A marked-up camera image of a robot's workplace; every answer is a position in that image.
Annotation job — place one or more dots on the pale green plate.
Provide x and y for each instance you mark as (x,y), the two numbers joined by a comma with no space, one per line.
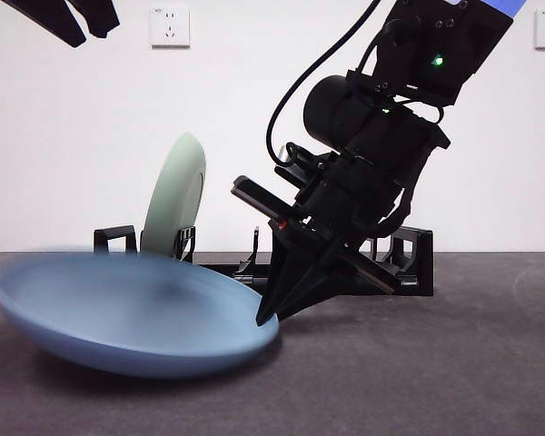
(177,191)

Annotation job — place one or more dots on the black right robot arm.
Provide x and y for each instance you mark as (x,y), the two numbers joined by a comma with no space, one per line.
(418,45)

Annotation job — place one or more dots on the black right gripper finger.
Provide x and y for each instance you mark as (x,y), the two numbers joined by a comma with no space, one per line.
(331,286)
(286,263)

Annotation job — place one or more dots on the blue plate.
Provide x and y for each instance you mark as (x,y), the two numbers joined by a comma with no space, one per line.
(118,318)

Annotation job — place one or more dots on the black plate rack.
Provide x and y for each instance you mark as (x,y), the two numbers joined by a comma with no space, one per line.
(424,263)

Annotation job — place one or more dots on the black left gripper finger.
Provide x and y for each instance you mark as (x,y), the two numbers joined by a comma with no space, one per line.
(100,18)
(59,22)

